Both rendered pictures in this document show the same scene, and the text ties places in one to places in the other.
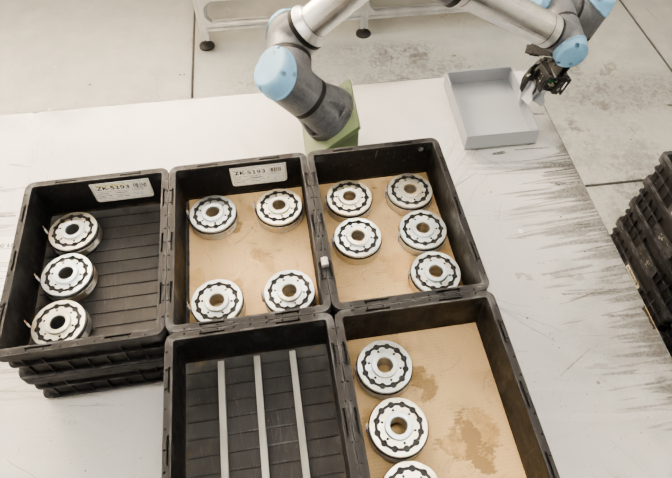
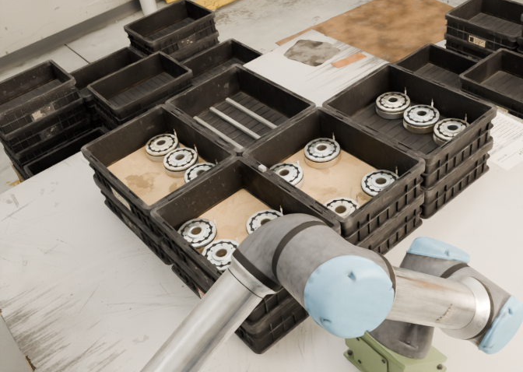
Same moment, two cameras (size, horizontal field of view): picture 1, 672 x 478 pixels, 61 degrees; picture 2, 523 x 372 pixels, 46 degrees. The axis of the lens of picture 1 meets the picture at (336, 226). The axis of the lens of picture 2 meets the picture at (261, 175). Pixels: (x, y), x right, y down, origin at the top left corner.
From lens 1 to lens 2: 1.78 m
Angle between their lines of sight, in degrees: 84
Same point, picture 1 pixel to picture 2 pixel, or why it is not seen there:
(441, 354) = not seen: hidden behind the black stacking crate
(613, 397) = (60, 291)
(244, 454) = (252, 125)
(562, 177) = not seen: outside the picture
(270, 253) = (322, 195)
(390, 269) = (233, 230)
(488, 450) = (131, 183)
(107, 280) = (403, 134)
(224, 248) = (355, 181)
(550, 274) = (117, 354)
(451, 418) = (156, 184)
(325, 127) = not seen: hidden behind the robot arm
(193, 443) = (279, 116)
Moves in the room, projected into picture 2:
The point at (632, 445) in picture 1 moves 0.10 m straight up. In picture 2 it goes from (48, 271) to (34, 248)
